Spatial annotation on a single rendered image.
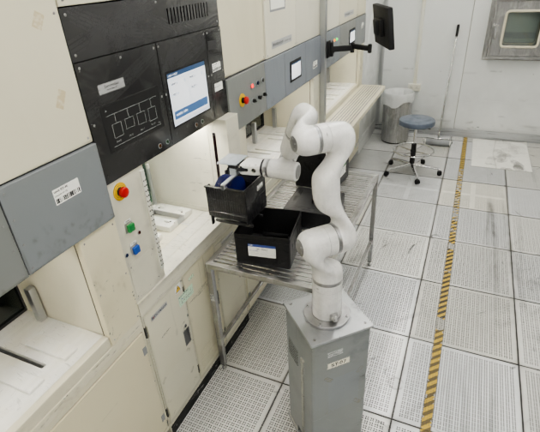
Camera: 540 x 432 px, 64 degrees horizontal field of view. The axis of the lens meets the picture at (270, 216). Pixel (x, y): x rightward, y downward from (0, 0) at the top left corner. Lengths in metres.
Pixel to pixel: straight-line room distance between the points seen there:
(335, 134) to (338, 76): 3.54
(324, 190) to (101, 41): 0.86
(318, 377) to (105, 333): 0.85
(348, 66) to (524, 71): 2.12
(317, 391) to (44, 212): 1.26
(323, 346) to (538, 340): 1.69
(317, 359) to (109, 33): 1.39
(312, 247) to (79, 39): 0.99
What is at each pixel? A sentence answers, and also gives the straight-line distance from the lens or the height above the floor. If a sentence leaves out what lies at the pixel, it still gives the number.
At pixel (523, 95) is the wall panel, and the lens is 6.05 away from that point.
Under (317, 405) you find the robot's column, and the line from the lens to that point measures 2.02.
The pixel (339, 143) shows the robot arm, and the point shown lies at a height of 1.50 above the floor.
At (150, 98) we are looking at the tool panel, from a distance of 1.73.
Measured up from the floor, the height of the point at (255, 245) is 0.88.
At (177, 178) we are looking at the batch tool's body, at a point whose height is 1.04.
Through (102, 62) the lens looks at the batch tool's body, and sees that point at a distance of 1.55.
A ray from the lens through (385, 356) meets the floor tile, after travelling 2.76.
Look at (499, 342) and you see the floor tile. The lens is 3.03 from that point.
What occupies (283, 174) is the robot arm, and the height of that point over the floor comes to 1.25.
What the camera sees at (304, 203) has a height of 0.86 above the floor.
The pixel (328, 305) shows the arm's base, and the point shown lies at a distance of 1.75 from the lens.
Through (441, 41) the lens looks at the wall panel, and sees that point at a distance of 5.92.
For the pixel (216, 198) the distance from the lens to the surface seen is 2.00.
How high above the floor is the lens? 2.02
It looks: 30 degrees down
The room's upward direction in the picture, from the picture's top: 3 degrees counter-clockwise
